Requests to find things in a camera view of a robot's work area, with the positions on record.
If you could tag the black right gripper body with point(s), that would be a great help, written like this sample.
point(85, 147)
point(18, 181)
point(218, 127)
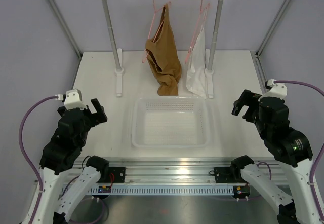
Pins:
point(250, 99)

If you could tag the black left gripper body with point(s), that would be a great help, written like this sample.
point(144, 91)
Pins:
point(92, 119)

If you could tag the tan tank top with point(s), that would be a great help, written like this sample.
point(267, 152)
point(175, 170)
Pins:
point(163, 58)

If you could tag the pink wire hanger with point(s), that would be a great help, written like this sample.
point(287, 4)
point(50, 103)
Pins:
point(198, 27)
point(145, 54)

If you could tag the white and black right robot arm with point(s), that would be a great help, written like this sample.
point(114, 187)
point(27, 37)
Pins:
point(291, 149)

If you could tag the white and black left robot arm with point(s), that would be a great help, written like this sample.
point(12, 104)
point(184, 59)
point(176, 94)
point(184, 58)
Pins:
point(58, 157)

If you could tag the white tank top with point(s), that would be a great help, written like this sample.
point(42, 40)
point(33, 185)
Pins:
point(195, 78)

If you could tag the white perforated plastic basket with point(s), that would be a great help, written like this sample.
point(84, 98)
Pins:
point(170, 122)

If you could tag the white and silver clothes rack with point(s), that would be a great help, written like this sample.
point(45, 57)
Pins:
point(118, 52)

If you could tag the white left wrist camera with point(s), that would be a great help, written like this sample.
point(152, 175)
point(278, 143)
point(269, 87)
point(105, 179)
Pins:
point(73, 97)

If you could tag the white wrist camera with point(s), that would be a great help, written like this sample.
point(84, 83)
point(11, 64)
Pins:
point(73, 97)
point(278, 90)

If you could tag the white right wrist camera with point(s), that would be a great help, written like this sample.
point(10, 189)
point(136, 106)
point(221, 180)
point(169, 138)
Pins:
point(278, 90)

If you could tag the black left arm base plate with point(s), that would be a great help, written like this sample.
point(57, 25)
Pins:
point(116, 174)

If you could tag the aluminium mounting rail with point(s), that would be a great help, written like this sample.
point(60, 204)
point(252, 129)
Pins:
point(175, 171)

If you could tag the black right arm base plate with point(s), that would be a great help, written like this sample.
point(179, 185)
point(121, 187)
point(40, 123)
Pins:
point(222, 174)

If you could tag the white slotted cable duct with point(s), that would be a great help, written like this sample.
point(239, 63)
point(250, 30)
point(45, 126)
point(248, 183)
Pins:
point(186, 190)

